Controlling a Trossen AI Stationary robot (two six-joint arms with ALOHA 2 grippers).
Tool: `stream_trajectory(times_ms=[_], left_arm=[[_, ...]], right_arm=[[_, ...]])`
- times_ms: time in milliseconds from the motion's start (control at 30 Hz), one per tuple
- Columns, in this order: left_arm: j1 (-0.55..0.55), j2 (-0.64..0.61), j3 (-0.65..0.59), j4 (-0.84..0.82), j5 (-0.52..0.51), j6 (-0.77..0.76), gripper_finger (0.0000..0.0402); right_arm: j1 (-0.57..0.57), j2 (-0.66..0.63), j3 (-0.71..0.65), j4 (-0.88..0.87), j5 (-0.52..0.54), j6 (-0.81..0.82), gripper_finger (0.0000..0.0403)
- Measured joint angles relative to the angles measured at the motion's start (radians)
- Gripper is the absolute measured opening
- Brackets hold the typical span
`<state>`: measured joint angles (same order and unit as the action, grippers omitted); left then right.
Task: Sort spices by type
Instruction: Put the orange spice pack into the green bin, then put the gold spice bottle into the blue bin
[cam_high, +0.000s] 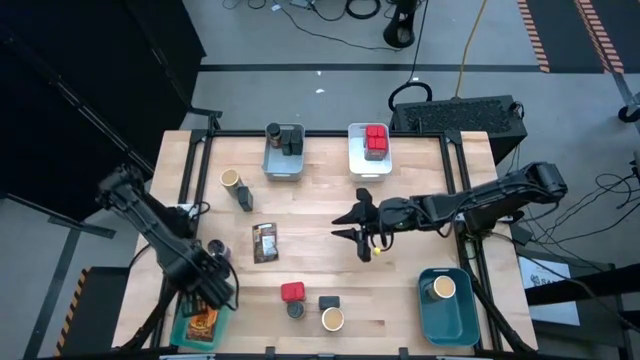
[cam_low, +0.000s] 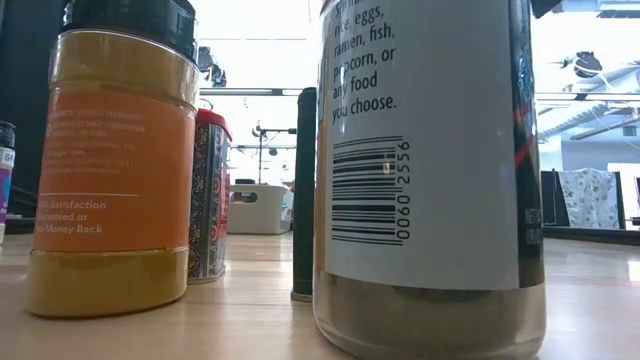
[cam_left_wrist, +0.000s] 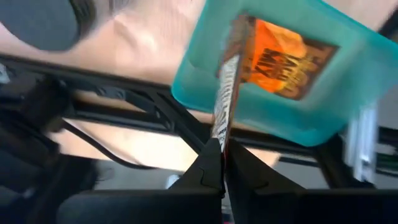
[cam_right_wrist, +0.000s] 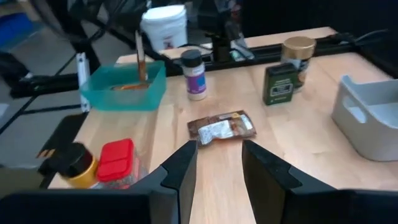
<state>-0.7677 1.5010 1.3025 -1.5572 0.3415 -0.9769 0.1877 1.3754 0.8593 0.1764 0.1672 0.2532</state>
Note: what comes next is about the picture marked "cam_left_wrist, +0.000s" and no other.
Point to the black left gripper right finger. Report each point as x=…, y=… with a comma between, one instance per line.
x=311, y=208

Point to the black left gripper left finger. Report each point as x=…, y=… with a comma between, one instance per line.
x=140, y=208

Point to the brown orange spice packet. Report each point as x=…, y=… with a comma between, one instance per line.
x=228, y=93
x=280, y=62

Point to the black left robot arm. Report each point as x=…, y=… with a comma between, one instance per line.
x=31, y=140

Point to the green plastic bin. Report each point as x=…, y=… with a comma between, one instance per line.
x=342, y=93

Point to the purple-label spice jar black lid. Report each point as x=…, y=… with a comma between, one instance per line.
x=37, y=25

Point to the silver frame post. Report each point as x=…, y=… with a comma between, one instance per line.
x=363, y=140

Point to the black table frame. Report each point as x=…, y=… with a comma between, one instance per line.
x=124, y=113

